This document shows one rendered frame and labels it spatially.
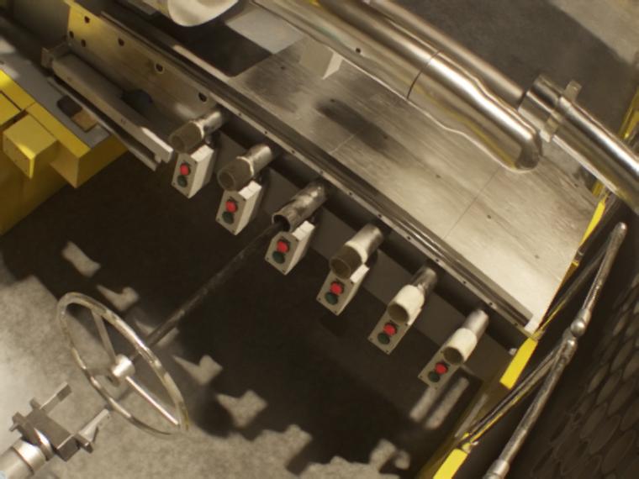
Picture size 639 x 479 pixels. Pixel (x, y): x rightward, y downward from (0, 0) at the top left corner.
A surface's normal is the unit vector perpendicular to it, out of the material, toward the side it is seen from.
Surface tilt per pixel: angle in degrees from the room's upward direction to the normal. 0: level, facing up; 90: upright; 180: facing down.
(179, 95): 90
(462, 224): 0
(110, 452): 0
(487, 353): 90
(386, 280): 90
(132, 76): 90
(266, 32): 0
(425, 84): 71
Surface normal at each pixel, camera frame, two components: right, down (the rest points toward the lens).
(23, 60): 0.26, -0.59
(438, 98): -0.51, 0.41
